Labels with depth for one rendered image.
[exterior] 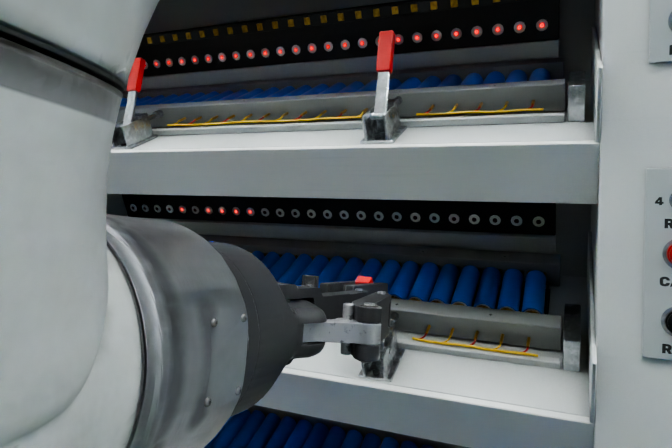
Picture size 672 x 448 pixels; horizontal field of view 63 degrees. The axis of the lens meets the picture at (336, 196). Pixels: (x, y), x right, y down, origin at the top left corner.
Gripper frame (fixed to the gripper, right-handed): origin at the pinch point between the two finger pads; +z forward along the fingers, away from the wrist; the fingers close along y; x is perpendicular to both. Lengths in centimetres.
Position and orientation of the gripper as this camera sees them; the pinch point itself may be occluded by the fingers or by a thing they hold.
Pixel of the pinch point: (354, 303)
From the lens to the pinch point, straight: 40.4
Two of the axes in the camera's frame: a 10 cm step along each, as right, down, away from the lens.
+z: 4.0, 1.2, 9.1
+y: 9.2, 0.2, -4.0
